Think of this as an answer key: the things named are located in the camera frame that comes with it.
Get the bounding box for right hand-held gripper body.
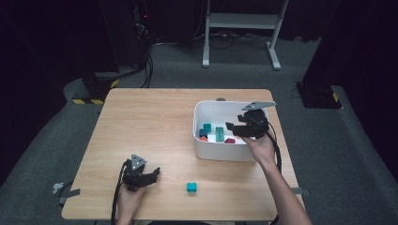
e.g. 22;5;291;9
241;101;277;140

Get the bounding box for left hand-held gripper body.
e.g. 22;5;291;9
122;154;148;192

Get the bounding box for white plastic bin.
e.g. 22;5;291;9
192;99;272;163

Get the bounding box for person's left hand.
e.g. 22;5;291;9
115;183;148;218

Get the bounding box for person's right hand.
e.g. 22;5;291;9
240;132;278;168

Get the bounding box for grey tape strip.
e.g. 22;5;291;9
58;187;82;206
294;187;312;198

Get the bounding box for white metal stand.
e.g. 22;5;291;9
202;0;290;71

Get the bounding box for black yellow-striped stand base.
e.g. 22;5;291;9
72;71;120;106

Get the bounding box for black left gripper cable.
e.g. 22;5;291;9
110;159;130;225

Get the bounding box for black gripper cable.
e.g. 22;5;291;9
110;159;130;225
266;122;283;225

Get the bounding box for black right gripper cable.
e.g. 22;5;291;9
266;122;283;225

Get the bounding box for black cables under stand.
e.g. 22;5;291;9
192;29;270;51

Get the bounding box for black floor cable bundle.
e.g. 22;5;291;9
136;18;155;89

